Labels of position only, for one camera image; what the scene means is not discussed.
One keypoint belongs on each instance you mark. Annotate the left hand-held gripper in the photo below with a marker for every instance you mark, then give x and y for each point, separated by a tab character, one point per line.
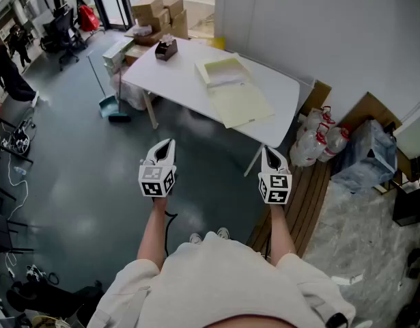
156	181

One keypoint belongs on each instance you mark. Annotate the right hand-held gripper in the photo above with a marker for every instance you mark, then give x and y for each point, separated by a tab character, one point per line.
276	188

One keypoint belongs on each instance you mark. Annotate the cream paper envelope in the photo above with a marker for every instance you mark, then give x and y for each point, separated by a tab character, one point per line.
242	104

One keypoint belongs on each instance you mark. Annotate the person's left forearm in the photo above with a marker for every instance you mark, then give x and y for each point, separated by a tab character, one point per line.
151	232

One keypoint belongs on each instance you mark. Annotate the person's right forearm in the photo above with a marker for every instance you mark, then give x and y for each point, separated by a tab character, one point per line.
281	232

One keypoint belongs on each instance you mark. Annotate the large clear water bottle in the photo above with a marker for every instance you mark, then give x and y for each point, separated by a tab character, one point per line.
315	120
307	147
336	142

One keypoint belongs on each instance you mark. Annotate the wooden slatted board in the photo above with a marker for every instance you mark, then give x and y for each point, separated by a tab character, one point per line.
305	203

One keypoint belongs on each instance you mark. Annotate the teal broom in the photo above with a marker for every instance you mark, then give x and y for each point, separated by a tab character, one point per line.
119	118

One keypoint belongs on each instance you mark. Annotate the clear plastic bag of packs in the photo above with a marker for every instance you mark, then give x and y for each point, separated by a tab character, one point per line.
131	92

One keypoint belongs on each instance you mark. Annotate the white table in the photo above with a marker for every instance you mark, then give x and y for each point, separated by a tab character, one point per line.
175	80

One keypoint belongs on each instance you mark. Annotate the brown cardboard sheet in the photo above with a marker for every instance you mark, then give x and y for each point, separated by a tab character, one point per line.
370	109
319	96

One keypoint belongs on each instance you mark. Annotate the person's right white shoe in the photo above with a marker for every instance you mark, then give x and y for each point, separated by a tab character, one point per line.
223	233

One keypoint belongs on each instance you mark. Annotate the person's white shoe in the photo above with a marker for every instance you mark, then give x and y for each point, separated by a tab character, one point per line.
196	238
223	233

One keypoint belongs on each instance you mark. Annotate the person's left white shoe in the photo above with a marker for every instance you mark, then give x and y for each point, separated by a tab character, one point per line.
196	238

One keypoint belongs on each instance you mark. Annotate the white leaning panel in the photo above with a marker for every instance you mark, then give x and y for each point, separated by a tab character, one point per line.
298	77

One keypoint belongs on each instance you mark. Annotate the blue plastic wrapped bundle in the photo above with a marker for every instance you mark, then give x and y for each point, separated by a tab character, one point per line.
366	159

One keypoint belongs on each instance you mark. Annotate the dark brown tissue box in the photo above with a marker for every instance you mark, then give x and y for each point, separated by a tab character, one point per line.
166	51

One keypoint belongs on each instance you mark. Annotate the green white tissue carton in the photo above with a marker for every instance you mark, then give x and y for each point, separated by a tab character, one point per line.
115	55

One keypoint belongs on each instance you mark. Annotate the yellow plastic bag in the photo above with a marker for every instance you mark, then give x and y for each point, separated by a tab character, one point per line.
218	43

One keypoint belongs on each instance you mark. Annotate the pink patterned tissue pack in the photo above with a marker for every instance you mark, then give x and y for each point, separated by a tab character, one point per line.
142	30

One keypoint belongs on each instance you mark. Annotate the person's cream shirt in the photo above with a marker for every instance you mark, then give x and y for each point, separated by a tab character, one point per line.
213	279

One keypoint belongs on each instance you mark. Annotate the stack of cardboard boxes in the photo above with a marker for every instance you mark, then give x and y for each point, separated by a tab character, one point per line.
158	15

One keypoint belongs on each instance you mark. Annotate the white cabinet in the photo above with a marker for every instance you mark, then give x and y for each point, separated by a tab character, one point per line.
412	133

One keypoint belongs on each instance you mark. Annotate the black box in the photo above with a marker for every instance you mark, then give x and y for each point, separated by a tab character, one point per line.
411	205

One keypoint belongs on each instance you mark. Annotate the small plastic water bottle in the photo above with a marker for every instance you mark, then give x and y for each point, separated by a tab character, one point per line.
20	171

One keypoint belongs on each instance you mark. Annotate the red bag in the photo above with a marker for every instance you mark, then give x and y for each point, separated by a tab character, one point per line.
89	18

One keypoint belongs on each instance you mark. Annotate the black office chair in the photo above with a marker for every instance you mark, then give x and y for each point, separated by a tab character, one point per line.
64	33

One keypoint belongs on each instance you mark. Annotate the black framed glass door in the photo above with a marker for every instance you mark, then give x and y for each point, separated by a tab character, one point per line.
117	2

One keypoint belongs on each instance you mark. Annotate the black bag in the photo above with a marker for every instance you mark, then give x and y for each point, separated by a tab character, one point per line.
49	299

